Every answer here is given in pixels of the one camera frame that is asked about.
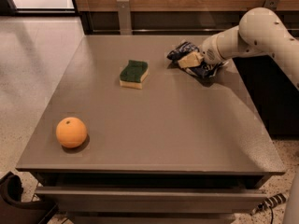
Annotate metal rail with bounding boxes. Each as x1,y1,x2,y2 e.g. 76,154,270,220
92,28,225,35

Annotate orange fruit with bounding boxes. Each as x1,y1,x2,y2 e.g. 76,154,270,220
56,117,88,148

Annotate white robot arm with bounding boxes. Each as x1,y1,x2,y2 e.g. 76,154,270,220
178,7,299,90

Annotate blue chip bag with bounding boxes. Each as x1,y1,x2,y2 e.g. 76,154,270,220
167,41,226,78

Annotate left metal bracket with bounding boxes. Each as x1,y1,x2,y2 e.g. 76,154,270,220
117,0,133,35

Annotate black chair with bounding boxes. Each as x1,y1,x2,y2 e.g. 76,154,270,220
0,172,58,224

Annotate striped cable on floor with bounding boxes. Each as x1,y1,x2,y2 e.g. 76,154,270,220
250,192,289,216

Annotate metal bracket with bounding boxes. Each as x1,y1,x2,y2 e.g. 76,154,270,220
263,0,280,10
117,0,133,35

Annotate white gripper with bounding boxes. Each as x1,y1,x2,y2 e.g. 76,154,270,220
178,32,232,68

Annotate green yellow sponge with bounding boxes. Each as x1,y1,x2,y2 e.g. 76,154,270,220
120,60,149,90

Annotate right metal bracket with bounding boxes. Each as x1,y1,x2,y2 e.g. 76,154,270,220
263,0,280,10

